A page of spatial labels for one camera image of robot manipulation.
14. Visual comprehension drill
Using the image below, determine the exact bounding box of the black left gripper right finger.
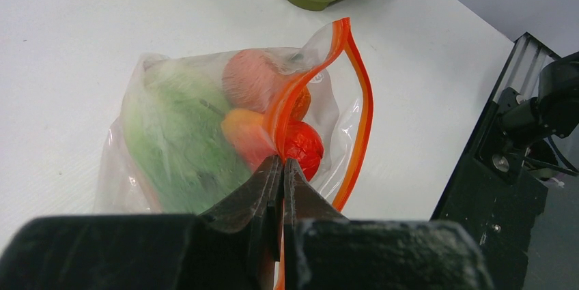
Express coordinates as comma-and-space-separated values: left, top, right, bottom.
283, 159, 494, 289

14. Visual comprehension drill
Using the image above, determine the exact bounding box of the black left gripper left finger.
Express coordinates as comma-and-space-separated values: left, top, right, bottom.
1, 156, 283, 289

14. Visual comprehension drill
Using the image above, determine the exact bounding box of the red orange tomato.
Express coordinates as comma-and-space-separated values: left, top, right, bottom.
221, 108, 326, 183

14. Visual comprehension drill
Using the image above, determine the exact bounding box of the clear orange zip top bag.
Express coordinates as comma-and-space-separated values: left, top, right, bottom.
94, 17, 376, 290

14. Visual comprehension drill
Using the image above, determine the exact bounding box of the green white lettuce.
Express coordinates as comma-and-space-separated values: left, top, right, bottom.
121, 66, 251, 214

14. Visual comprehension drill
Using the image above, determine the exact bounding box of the orange tangerine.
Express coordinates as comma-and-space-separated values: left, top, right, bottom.
221, 49, 304, 114

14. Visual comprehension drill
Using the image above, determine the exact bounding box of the black mounting base plate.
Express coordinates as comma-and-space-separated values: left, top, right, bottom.
432, 33, 557, 289

